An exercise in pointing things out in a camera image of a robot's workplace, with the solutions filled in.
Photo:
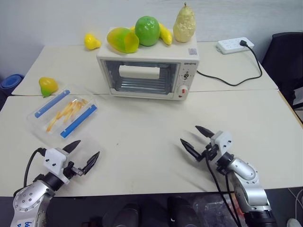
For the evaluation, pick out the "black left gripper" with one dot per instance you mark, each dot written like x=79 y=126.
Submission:
x=69 y=170

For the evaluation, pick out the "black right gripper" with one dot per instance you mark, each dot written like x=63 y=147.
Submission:
x=210 y=153

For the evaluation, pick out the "red button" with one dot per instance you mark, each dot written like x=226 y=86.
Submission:
x=183 y=91

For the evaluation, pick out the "clear container with blue clips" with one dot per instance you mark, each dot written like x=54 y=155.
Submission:
x=40 y=123

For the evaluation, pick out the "cream white toaster oven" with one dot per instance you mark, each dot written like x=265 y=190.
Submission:
x=146 y=58

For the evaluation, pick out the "blue container clip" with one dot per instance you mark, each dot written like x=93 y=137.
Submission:
x=52 y=104
x=79 y=121

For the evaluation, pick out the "yellow french fries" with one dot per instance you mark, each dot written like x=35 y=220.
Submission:
x=68 y=111

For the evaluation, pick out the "yellow green toy pear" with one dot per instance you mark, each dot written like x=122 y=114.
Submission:
x=48 y=85

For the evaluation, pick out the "blue rolled mat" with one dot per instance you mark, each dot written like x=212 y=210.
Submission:
x=10 y=84

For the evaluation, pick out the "white power strip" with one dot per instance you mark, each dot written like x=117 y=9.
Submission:
x=230 y=45

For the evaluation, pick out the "yellow toy banana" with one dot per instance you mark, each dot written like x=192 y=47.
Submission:
x=165 y=34

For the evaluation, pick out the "small bright yellow toy pear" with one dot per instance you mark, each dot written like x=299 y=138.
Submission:
x=91 y=42

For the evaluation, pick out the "pale yellow toy pear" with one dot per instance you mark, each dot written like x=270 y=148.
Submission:
x=184 y=26

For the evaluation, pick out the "black chair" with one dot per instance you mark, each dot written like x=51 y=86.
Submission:
x=284 y=61

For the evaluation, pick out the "yellow green toy mango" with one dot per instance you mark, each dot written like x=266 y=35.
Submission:
x=118 y=39

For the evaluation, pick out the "green toy apple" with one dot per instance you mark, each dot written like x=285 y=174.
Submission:
x=146 y=30

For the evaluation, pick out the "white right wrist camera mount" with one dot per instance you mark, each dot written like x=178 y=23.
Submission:
x=222 y=140

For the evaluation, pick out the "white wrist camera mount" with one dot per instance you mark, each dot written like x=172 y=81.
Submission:
x=55 y=159
x=222 y=140

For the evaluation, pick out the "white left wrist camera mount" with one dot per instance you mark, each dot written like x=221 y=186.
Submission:
x=55 y=159

